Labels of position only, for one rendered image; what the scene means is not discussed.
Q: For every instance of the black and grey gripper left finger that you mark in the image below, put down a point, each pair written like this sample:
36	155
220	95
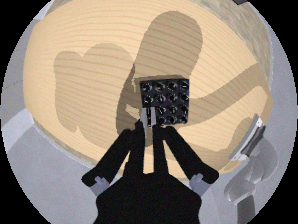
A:
99	178

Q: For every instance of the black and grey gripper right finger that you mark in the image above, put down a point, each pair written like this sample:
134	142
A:
188	160

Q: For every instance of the black knob box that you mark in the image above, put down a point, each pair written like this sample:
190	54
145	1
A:
152	96

